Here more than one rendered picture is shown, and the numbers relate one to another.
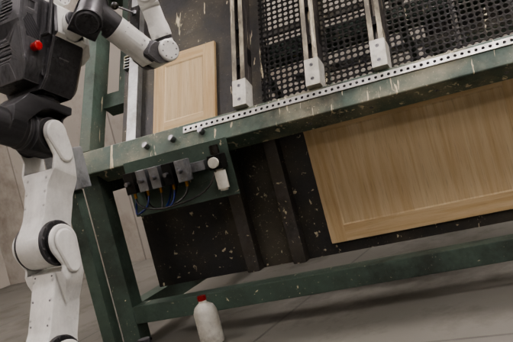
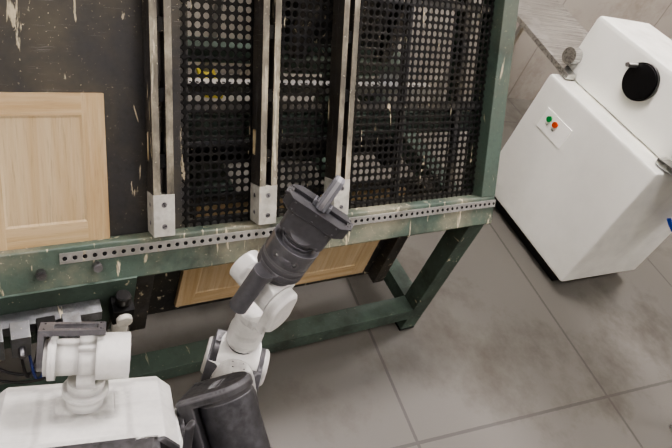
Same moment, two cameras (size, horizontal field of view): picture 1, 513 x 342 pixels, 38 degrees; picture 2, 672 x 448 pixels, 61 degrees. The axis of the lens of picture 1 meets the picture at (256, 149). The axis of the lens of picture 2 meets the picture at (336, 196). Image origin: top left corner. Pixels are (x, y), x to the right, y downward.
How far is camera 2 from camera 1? 2.77 m
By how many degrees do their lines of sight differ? 69
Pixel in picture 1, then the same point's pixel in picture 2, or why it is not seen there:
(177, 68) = (25, 127)
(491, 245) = (334, 330)
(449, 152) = not seen: hidden behind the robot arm
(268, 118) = (201, 256)
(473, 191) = (318, 268)
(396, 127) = not seen: hidden behind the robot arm
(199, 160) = (84, 300)
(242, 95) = (170, 221)
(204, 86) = (87, 177)
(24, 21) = not seen: outside the picture
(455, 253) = (308, 337)
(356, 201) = (218, 276)
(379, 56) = (341, 202)
